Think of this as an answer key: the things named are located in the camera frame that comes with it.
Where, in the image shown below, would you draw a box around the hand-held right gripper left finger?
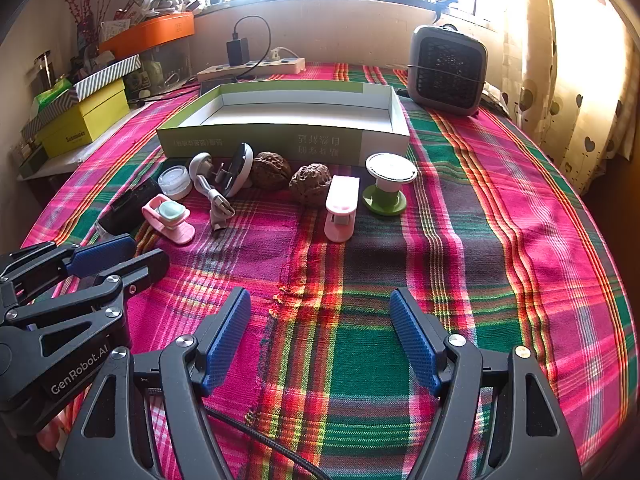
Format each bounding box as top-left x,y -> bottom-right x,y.
57,287 -> 253,480

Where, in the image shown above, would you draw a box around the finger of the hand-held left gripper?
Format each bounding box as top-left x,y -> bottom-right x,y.
0,249 -> 170,361
0,234 -> 137,291

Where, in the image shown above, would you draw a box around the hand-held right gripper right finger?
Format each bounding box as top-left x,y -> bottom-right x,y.
389,287 -> 583,480

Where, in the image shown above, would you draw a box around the black bike light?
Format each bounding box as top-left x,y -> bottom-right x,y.
97,176 -> 161,237

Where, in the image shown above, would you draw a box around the pink clip with green pad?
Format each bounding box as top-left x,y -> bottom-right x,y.
141,193 -> 196,247

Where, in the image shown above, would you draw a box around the white round puck light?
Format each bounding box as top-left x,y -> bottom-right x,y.
158,165 -> 193,201

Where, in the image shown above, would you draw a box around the white usb cable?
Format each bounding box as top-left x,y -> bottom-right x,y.
197,175 -> 236,236

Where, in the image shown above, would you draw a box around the white mushroom-shaped gadget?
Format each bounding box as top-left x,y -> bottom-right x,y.
189,152 -> 217,196

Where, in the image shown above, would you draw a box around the black round gadget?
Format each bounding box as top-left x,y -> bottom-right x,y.
216,142 -> 256,198

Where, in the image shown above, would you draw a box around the pink and white clip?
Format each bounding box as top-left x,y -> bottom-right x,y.
324,175 -> 362,243

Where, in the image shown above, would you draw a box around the green and white spool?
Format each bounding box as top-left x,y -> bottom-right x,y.
362,152 -> 418,217

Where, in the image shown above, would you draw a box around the brown walnut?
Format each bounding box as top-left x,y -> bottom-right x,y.
289,162 -> 332,206
250,151 -> 292,192

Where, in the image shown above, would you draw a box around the green and white cardboard box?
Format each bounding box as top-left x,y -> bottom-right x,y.
156,80 -> 411,167

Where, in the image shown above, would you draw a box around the plaid tablecloth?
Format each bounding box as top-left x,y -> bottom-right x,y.
20,62 -> 628,480

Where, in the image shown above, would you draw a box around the yellow box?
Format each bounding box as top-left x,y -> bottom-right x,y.
37,80 -> 132,157

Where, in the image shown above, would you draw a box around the green tissue pack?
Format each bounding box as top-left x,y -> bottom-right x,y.
31,78 -> 73,111

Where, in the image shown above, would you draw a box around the striped box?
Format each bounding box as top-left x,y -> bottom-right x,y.
21,54 -> 142,138

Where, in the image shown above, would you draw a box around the glass jar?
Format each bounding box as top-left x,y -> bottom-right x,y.
32,50 -> 56,93

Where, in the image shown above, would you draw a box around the clear plastic container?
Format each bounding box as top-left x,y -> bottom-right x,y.
125,42 -> 193,101

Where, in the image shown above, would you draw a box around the red flower branches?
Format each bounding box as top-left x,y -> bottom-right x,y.
57,0 -> 113,51

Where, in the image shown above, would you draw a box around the orange box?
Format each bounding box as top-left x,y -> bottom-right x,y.
98,11 -> 196,58

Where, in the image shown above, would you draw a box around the black charger adapter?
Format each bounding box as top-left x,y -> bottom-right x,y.
226,37 -> 250,66

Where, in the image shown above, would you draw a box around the beige power strip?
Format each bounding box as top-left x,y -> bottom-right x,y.
196,56 -> 306,82

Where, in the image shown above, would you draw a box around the grey space heater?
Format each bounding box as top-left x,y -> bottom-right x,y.
407,25 -> 488,117

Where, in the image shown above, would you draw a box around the heart print curtain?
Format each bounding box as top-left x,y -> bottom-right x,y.
500,0 -> 640,196

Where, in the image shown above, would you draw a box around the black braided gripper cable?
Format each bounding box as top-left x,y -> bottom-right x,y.
205,405 -> 331,480

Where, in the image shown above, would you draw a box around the thin black cable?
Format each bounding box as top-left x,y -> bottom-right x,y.
127,80 -> 201,108

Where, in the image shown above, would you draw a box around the black charger cable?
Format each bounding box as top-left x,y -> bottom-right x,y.
232,15 -> 272,81

